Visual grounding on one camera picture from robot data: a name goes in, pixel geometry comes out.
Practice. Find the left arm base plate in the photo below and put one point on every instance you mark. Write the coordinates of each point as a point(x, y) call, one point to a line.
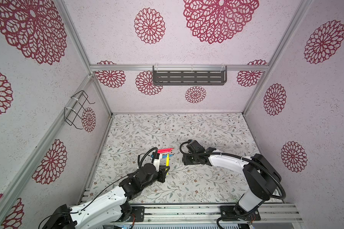
point(136, 214)

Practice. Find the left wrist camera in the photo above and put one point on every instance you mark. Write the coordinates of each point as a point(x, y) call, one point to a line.
point(156, 161)

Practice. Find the lower pink highlighter pen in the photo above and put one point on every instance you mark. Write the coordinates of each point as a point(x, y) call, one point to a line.
point(164, 152)

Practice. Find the aluminium front rail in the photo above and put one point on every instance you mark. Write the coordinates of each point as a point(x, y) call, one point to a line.
point(210, 213)

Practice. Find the pink highlighter pen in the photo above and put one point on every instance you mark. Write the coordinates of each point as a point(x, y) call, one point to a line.
point(164, 152)
point(166, 149)

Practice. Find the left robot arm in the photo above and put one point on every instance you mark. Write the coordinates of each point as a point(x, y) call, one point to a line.
point(111, 207)

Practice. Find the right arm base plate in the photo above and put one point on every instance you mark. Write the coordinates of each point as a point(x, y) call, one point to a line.
point(231, 212)

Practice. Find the grey slotted wall shelf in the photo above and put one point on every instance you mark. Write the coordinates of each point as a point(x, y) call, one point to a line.
point(189, 78)

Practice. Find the yellow highlighter pen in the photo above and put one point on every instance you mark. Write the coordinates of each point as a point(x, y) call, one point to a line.
point(167, 160)

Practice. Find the upper pink highlighter pen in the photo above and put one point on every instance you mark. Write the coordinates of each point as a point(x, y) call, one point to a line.
point(166, 149)

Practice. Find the black wire wall rack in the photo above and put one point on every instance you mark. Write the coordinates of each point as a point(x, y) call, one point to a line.
point(71, 113)

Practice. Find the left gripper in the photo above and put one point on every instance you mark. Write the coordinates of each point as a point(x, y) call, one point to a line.
point(162, 175)

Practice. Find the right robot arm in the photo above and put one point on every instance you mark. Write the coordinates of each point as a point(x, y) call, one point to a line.
point(263, 180)

